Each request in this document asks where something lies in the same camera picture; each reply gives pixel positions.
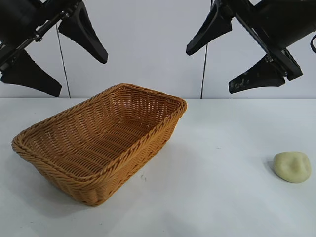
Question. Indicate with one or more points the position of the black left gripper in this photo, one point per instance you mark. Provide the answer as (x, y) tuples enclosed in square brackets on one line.
[(19, 22)]

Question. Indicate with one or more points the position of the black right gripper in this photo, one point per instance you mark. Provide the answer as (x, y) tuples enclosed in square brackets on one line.
[(279, 22)]

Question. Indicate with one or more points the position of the woven tan wicker basket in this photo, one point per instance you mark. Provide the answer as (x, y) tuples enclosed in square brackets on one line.
[(86, 148)]

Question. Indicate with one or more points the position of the pale yellow egg yolk pastry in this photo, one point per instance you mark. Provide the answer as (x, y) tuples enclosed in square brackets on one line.
[(288, 168)]

